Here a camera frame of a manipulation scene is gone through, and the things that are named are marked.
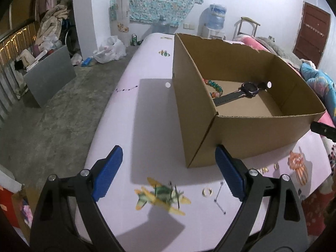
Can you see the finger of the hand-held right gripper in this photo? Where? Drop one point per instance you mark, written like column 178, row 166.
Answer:
column 323, row 129

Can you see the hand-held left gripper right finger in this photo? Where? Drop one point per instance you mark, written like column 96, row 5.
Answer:
column 229, row 174

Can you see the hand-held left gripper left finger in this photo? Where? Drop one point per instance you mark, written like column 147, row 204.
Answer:
column 107, row 174

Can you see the brown cardboard box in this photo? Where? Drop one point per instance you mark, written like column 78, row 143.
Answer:
column 199, row 110

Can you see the black wrist watch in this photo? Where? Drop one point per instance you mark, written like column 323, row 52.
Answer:
column 249, row 89

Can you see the gold earrings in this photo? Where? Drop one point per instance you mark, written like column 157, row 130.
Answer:
column 263, row 169

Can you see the blue floral quilt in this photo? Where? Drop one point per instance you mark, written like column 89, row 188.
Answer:
column 320, row 81

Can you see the small open cardboard box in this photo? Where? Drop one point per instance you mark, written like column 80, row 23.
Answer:
column 21, row 210

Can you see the brown door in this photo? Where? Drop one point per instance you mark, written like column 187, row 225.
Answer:
column 311, row 34

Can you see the grey board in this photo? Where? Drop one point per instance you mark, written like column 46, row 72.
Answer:
column 50, row 76

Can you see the blue item on floor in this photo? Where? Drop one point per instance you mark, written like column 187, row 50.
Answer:
column 86, row 62

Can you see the white plastic bag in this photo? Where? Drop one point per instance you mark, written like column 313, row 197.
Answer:
column 110, row 50

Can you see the wooden chair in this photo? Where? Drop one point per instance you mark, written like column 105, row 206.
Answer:
column 246, row 20

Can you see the green drink can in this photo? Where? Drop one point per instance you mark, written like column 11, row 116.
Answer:
column 134, row 40

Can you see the white water dispenser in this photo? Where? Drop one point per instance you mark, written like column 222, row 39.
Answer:
column 212, row 34

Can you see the blue water bottle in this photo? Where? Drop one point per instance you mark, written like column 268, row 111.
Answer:
column 216, row 17

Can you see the empty blue water jug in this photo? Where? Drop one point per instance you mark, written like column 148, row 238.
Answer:
column 161, row 26

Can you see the white printed paper bag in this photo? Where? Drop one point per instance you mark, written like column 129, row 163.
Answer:
column 122, row 15

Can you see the pile of clothing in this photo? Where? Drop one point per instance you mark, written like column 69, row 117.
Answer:
column 52, row 23

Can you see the metal railing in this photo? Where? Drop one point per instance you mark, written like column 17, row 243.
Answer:
column 10, row 44

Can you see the wall socket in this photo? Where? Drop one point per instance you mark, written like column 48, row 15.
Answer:
column 188, row 26

